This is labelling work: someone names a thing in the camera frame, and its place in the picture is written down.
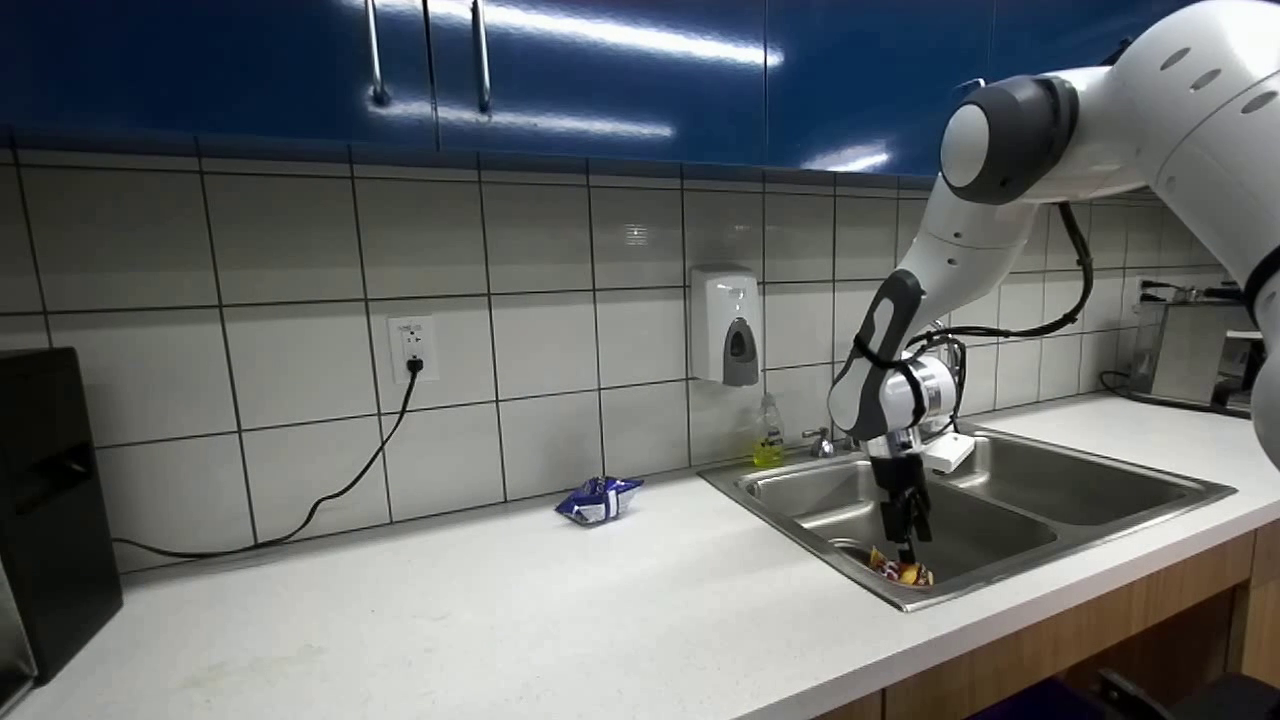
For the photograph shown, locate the black power cable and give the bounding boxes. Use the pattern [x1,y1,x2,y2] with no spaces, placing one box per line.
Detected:
[108,357,428,561]

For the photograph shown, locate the silver toaster appliance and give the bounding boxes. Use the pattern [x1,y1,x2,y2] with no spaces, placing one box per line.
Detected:
[1145,286,1265,417]

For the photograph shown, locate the stainless steel double sink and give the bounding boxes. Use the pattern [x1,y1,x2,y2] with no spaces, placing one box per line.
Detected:
[708,433,1229,611]

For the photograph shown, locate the yellow dish soap bottle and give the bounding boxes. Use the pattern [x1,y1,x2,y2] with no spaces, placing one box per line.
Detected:
[749,397,786,467]

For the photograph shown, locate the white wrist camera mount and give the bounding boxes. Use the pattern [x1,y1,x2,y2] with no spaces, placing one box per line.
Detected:
[921,429,975,477]

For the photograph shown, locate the white wall soap dispenser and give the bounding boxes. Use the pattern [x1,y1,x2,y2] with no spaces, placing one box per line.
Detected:
[693,272,761,387]

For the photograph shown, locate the blue snack wrapper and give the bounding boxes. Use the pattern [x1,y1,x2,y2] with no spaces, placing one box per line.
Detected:
[556,477,637,530]

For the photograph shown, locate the white wall outlet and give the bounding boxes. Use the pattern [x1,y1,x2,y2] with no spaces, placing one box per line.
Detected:
[389,315,437,377]

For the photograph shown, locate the blue upper cabinets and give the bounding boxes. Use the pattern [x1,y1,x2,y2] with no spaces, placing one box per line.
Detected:
[0,0,1186,184]

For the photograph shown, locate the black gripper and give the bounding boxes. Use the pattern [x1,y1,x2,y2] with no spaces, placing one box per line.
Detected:
[870,457,933,566]

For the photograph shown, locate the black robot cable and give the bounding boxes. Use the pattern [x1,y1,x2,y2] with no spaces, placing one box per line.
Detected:
[905,199,1099,405]

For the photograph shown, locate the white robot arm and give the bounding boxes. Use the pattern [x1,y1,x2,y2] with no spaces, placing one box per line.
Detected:
[827,0,1280,554]

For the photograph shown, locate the black appliance on counter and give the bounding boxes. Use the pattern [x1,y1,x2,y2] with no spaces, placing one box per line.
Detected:
[0,350,125,684]

